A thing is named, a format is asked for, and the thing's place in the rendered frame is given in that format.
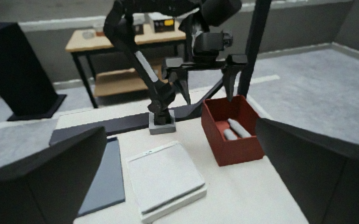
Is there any red open box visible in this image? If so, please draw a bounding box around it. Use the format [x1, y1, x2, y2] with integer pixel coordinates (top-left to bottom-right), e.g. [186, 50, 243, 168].
[201, 95, 265, 167]

